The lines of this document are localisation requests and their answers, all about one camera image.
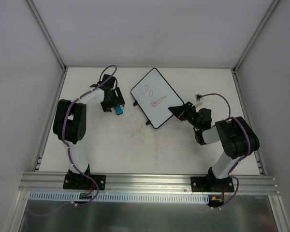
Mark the blue whiteboard eraser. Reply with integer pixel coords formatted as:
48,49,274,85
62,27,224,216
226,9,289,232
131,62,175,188
114,105,123,115

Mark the white board with black frame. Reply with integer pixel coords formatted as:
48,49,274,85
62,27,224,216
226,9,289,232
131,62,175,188
130,68,184,129

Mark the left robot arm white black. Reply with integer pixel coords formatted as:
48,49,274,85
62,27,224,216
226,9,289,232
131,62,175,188
53,74,125,189

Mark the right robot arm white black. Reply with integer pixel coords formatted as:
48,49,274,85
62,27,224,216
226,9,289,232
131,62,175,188
169,102,260,193

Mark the right aluminium table edge profile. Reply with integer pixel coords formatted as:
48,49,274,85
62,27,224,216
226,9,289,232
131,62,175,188
231,70,266,175

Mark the aluminium table edge profile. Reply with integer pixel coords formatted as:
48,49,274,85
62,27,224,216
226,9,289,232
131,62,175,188
231,70,266,175
30,68,68,171

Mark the left aluminium table edge profile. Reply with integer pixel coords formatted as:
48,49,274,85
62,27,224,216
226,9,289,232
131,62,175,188
30,68,68,171

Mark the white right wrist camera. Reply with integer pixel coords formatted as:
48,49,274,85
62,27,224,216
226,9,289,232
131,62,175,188
192,94,203,107

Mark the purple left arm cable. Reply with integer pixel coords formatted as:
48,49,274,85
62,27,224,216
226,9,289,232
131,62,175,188
29,65,118,217

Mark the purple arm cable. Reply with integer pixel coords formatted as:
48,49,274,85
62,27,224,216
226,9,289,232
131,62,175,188
29,65,118,217
195,93,252,213

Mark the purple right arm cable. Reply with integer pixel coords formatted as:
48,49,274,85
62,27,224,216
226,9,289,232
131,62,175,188
195,93,252,213

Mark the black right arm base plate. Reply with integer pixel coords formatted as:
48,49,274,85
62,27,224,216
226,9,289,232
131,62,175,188
190,176,234,193

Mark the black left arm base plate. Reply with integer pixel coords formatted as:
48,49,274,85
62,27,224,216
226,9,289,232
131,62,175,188
63,173,106,190

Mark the aluminium mounting rail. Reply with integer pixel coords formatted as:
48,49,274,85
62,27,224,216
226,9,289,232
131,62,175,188
18,172,280,195

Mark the white slotted cable duct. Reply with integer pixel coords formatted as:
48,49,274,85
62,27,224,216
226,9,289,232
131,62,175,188
29,191,209,204

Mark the left aluminium frame post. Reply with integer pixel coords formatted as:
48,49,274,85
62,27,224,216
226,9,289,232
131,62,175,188
25,0,66,70

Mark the aluminium frame post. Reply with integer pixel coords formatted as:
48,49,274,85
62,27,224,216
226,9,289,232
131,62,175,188
233,0,281,73
25,0,66,70

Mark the right aluminium frame post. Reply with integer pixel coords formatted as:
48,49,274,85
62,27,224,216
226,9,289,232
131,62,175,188
233,0,281,73

